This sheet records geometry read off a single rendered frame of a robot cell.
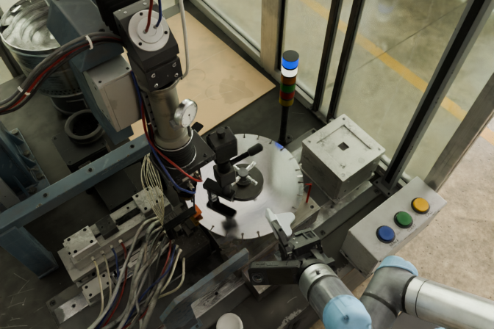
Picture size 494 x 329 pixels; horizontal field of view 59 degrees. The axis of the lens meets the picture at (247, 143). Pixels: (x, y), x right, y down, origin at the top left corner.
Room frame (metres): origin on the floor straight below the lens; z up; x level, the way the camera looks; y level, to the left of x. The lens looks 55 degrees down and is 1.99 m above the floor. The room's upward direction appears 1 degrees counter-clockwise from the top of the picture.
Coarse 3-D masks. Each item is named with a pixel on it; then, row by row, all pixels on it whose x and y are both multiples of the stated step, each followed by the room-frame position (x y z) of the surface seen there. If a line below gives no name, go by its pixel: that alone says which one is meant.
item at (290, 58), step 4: (284, 52) 0.89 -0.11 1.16; (288, 52) 0.89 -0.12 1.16; (292, 52) 0.89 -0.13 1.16; (296, 52) 0.89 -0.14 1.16; (284, 56) 0.87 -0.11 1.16; (288, 56) 0.87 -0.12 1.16; (292, 56) 0.87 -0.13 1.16; (296, 56) 0.87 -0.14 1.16; (284, 60) 0.86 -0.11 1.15; (288, 60) 0.85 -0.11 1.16; (292, 60) 0.85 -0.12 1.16; (296, 60) 0.86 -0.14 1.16; (284, 64) 0.86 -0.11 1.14; (288, 64) 0.85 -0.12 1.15; (292, 64) 0.85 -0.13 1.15; (296, 64) 0.86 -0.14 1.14; (288, 68) 0.85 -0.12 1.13; (292, 68) 0.85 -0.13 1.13
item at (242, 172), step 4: (252, 164) 0.62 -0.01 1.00; (236, 168) 0.61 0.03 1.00; (240, 168) 0.61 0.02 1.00; (244, 168) 0.61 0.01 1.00; (248, 168) 0.61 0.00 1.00; (240, 172) 0.60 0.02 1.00; (244, 172) 0.60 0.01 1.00; (240, 176) 0.59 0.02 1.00; (244, 176) 0.59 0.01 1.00; (248, 176) 0.59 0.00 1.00; (236, 180) 0.58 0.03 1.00; (240, 180) 0.59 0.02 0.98; (244, 180) 0.59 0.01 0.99; (248, 180) 0.58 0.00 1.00; (252, 180) 0.58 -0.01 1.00; (232, 184) 0.56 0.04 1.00; (256, 184) 0.57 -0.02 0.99
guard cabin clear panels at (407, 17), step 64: (0, 0) 1.30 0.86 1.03; (256, 0) 1.31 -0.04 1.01; (320, 0) 1.07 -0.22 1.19; (384, 0) 0.90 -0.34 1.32; (448, 0) 0.78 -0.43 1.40; (0, 64) 1.23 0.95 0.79; (320, 64) 1.03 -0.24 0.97; (384, 64) 0.85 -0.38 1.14; (384, 128) 0.79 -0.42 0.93; (448, 128) 0.66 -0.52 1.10
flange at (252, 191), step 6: (252, 168) 0.64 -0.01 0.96; (252, 174) 0.62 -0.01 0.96; (258, 174) 0.62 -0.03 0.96; (258, 180) 0.60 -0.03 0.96; (234, 186) 0.58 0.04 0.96; (240, 186) 0.58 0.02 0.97; (246, 186) 0.58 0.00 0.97; (252, 186) 0.58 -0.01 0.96; (258, 186) 0.58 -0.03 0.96; (240, 192) 0.56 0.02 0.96; (246, 192) 0.56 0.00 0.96; (252, 192) 0.56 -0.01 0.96; (258, 192) 0.56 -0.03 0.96; (240, 198) 0.54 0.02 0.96; (246, 198) 0.54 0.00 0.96
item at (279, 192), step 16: (240, 144) 0.73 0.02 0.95; (272, 144) 0.73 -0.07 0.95; (256, 160) 0.67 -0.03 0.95; (272, 160) 0.67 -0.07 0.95; (288, 160) 0.67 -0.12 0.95; (208, 176) 0.62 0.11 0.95; (272, 176) 0.62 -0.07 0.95; (288, 176) 0.62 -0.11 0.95; (272, 192) 0.57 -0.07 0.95; (288, 192) 0.57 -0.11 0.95; (208, 208) 0.52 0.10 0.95; (224, 208) 0.52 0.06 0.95; (240, 208) 0.52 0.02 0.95; (256, 208) 0.52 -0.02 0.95; (272, 208) 0.52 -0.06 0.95; (288, 208) 0.52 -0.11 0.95; (208, 224) 0.48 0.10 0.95; (224, 224) 0.48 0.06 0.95; (240, 224) 0.47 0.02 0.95; (256, 224) 0.47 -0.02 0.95
